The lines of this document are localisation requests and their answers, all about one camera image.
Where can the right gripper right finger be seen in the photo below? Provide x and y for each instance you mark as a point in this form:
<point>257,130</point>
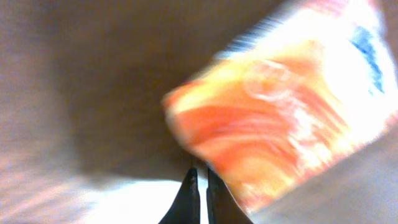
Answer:
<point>222,208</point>

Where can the orange tissue pack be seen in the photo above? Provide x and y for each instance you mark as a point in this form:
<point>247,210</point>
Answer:
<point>304,88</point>

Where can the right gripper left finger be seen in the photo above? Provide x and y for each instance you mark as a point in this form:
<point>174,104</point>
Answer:
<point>185,208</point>

